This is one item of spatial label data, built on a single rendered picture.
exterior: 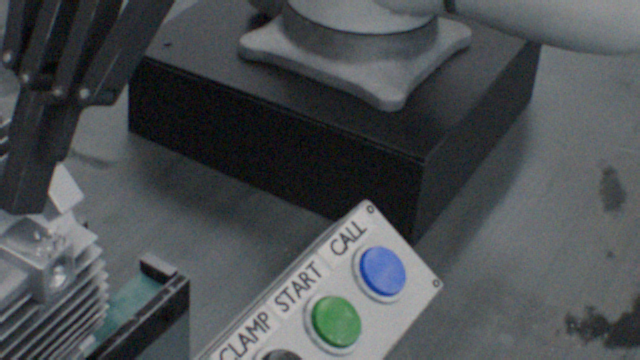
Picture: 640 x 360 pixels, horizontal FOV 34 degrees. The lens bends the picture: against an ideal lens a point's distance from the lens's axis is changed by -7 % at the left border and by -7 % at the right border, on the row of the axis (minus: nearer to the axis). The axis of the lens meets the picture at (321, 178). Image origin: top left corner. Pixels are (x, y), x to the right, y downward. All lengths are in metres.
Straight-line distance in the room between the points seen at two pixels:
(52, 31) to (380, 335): 0.25
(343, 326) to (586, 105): 0.79
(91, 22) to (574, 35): 0.51
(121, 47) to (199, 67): 0.52
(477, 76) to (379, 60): 0.11
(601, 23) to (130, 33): 0.50
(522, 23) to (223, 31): 0.33
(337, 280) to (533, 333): 0.42
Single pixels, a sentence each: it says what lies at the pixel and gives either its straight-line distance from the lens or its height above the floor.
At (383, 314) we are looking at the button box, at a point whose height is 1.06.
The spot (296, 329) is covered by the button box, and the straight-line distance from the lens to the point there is 0.58.
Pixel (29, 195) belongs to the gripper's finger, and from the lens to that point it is 0.62.
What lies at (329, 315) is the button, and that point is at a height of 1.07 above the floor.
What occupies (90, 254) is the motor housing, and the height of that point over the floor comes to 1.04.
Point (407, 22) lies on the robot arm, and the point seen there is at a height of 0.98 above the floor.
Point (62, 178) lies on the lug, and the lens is 0.65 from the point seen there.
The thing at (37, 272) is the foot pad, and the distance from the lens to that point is 0.61.
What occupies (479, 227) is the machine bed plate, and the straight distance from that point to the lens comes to 1.10.
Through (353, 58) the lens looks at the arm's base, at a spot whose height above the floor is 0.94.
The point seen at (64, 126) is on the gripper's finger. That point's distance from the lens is 0.61.
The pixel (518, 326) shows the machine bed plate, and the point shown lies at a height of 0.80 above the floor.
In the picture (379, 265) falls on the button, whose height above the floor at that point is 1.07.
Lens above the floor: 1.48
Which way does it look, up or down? 37 degrees down
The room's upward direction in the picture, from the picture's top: 6 degrees clockwise
